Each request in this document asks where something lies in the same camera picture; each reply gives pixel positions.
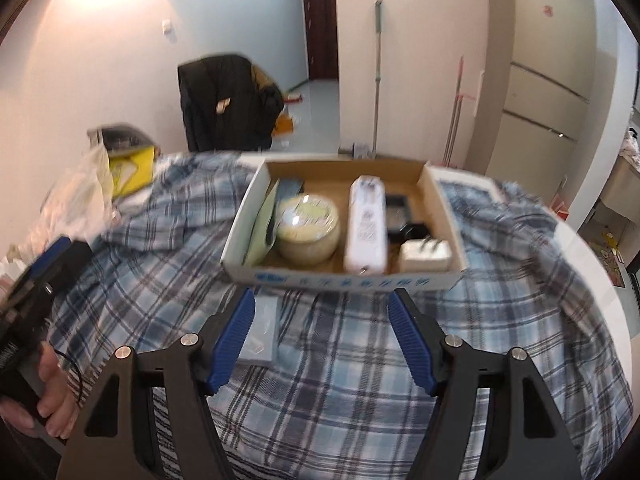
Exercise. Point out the pink cloth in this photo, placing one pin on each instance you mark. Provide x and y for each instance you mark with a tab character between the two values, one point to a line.
631	145

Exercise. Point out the small white box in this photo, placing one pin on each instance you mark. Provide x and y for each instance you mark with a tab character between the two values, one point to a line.
425	257

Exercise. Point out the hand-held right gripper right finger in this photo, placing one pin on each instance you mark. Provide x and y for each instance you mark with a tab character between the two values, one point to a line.
410	340

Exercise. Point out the pale green card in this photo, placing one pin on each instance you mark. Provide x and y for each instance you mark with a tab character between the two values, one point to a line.
260	230

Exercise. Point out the grey bag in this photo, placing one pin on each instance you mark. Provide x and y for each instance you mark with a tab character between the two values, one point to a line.
120	136

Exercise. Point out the black hexagonal box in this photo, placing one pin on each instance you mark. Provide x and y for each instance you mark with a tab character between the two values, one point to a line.
416	232

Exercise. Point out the round cream tin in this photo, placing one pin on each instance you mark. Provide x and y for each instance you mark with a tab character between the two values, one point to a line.
307	230

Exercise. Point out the beige refrigerator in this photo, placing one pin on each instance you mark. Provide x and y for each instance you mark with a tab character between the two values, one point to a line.
545	50

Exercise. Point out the person's left hand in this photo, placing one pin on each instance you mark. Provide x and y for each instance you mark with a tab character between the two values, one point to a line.
55	390

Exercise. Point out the brown cardboard piece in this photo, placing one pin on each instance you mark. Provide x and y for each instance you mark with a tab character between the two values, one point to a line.
265	79

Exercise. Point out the black jacket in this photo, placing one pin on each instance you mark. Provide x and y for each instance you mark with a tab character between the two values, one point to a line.
220	100

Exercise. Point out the white plastic bag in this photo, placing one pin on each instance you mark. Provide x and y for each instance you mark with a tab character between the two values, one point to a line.
85	190

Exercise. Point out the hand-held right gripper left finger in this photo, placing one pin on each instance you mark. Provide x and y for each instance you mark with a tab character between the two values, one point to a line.
232	340

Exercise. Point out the orange box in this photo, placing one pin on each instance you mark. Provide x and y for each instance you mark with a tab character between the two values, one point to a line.
283	125

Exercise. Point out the cardboard box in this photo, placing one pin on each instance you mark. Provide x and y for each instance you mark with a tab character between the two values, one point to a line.
280	277

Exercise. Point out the beige vanity cabinet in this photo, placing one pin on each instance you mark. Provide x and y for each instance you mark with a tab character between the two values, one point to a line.
620	190

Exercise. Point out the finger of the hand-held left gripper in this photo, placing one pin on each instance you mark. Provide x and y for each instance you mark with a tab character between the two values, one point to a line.
75	260
50	255

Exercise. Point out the blue plaid blanket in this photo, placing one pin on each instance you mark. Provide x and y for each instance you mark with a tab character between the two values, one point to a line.
350	410

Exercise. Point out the long white box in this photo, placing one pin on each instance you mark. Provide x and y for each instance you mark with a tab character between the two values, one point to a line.
365	225

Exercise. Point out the black framed tray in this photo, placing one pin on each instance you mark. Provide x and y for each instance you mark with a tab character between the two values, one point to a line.
397	210

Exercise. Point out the dark brown door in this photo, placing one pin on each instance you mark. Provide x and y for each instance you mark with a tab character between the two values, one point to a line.
320	25

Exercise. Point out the white light switch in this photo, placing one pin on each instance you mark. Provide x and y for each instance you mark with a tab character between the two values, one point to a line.
169	30

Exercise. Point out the yellow box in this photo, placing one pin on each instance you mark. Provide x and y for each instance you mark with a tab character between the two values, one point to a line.
131	170

